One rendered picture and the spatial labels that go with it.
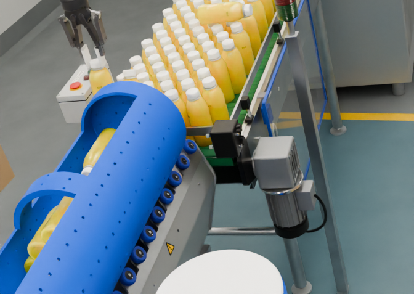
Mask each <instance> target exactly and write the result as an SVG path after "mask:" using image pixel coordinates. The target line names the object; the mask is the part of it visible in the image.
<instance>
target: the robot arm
mask: <svg viewBox="0 0 414 294"><path fill-rule="evenodd" d="M60 3H61V5H62V8H63V10H64V14H62V15H61V16H60V17H59V18H58V21H59V22H60V24H61V25H62V27H63V29H64V32H65V34H66V36H67V38H68V41H69V43H70V46H71V47H72V48H74V47H76V48H77V49H78V50H79V53H80V56H81V58H84V61H85V63H86V66H87V69H88V70H90V68H91V66H90V61H91V60H92V59H91V56H90V53H89V50H88V48H87V44H84V43H83V36H82V31H81V24H82V25H83V26H84V27H85V28H86V29H87V31H88V33H89V34H90V36H91V38H92V40H93V42H94V44H95V48H94V50H95V53H96V55H97V58H98V60H99V63H100V66H101V68H104V67H105V66H106V64H107V61H106V59H105V56H104V55H105V49H104V47H103V45H104V44H105V43H106V42H107V35H106V33H105V29H104V25H103V22H102V18H101V17H102V12H101V10H98V11H94V10H92V9H91V7H90V6H89V2H88V0H60ZM91 15H92V16H93V19H94V22H95V27H96V28H95V27H94V25H93V23H92V19H91ZM68 20H70V21H71V23H72V27H73V29H74V32H73V30H72V27H71V25H70V23H69V21H68ZM96 29H97V30H96Z"/></svg>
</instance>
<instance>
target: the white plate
mask: <svg viewBox="0 0 414 294"><path fill-rule="evenodd" d="M156 294H283V282H282V278H281V275H280V273H279V271H278V270H277V268H276V267H275V266H274V265H273V264H272V263H271V262H270V261H269V260H267V259H266V258H264V257H262V256H261V255H258V254H255V253H252V252H249V251H243V250H219V251H213V252H210V253H206V254H204V255H200V256H197V257H196V258H193V259H191V260H189V261H187V262H186V263H184V264H182V265H181V266H179V267H178V268H177V269H175V270H174V271H173V272H172V273H170V275H169V276H167V278H166V279H165V280H164V281H163V283H162V284H161V285H160V287H159V289H158V290H157V292H156Z"/></svg>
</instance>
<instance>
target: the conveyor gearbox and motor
mask: <svg viewBox="0 0 414 294"><path fill-rule="evenodd" d="M251 165H252V169H253V172H254V175H255V176H256V177H257V178H258V184H259V188H260V189H261V190H262V191H263V192H264V193H265V195H266V200H267V204H268V207H269V212H270V217H271V220H273V225H274V229H275V233H276V234H277V235H278V236H280V237H282V238H286V239H293V238H296V237H299V236H301V235H303V234H304V233H305V232H307V233H310V232H315V231H318V230H320V229H321V228H322V227H323V226H324V225H325V224H326V221H327V210H326V207H325V205H324V203H323V201H322V200H321V198H320V197H319V196H318V195H316V193H315V187H314V182H313V180H304V176H303V173H302V171H301V170H300V169H299V168H300V167H301V165H300V163H299V158H298V152H297V149H296V143H295V139H294V137H293V136H279V137H261V138H260V139H259V142H258V145H257V147H256V149H255V150H254V152H253V157H252V160H251ZM303 180H304V181H303ZM316 200H318V201H319V202H320V203H321V205H322V207H323V211H324V221H323V223H322V225H321V226H319V227H318V228H316V229H312V230H308V228H309V220H308V217H307V210H314V208H315V203H316Z"/></svg>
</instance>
